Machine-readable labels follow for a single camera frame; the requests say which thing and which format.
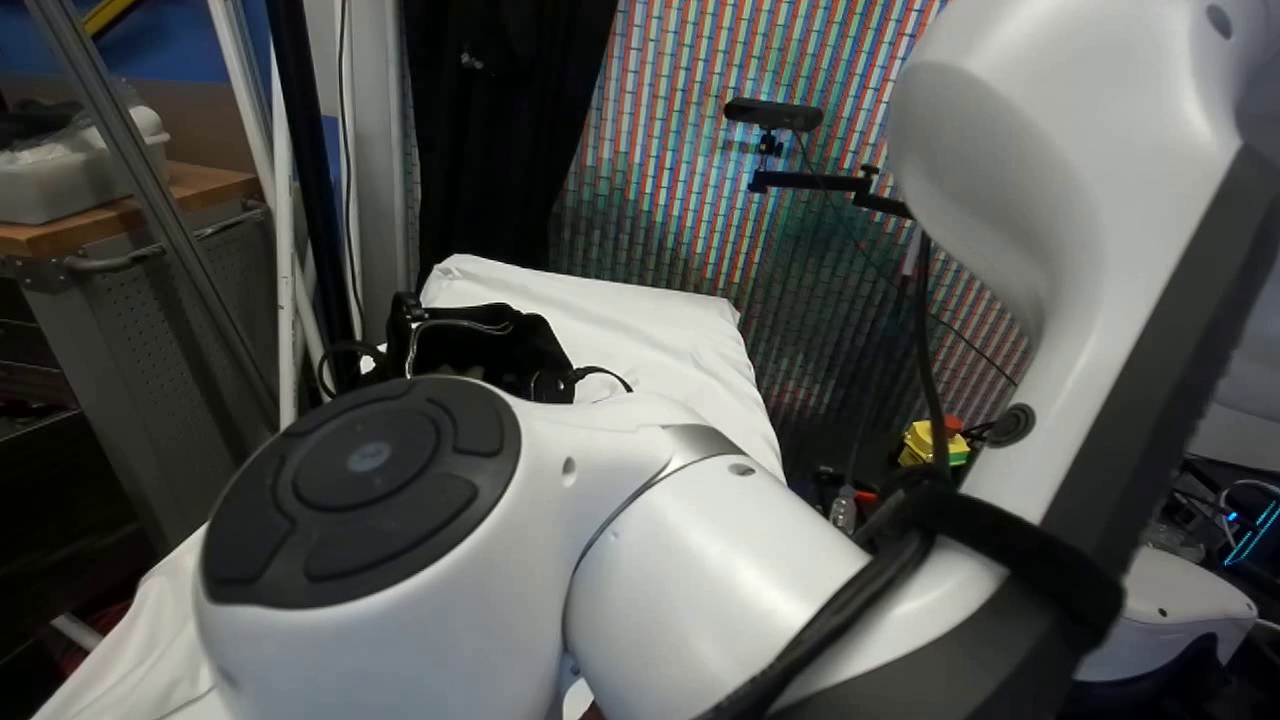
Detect white tablecloth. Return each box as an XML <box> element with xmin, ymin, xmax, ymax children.
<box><xmin>34</xmin><ymin>254</ymin><xmax>792</xmax><ymax>720</ymax></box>

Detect yellow emergency stop button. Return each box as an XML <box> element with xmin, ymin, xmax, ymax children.
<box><xmin>894</xmin><ymin>418</ymin><xmax>977</xmax><ymax>475</ymax></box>

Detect black vertical pole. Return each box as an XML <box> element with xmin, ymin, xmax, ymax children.
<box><xmin>260</xmin><ymin>0</ymin><xmax>361</xmax><ymax>393</ymax></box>

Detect grey cabinet with wooden top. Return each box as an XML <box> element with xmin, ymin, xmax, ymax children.
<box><xmin>0</xmin><ymin>158</ymin><xmax>285</xmax><ymax>552</ymax></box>

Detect white plastic bin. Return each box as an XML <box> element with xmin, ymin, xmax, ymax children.
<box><xmin>0</xmin><ymin>98</ymin><xmax>177</xmax><ymax>230</ymax></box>

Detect black handbag with strap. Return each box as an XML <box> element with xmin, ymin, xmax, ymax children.
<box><xmin>315</xmin><ymin>293</ymin><xmax>637</xmax><ymax>407</ymax></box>

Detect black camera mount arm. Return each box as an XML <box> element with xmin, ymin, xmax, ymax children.
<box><xmin>743</xmin><ymin>124</ymin><xmax>923</xmax><ymax>225</ymax></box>

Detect black stereo camera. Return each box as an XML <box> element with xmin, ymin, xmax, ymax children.
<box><xmin>719</xmin><ymin>94</ymin><xmax>828</xmax><ymax>135</ymax></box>

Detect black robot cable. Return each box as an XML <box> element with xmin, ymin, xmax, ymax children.
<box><xmin>695</xmin><ymin>225</ymin><xmax>1036</xmax><ymax>720</ymax></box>

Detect aluminium frame post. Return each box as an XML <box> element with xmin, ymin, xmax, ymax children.
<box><xmin>18</xmin><ymin>0</ymin><xmax>285</xmax><ymax>418</ymax></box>

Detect blue cable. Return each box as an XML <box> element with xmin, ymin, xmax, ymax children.
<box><xmin>1220</xmin><ymin>475</ymin><xmax>1280</xmax><ymax>576</ymax></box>

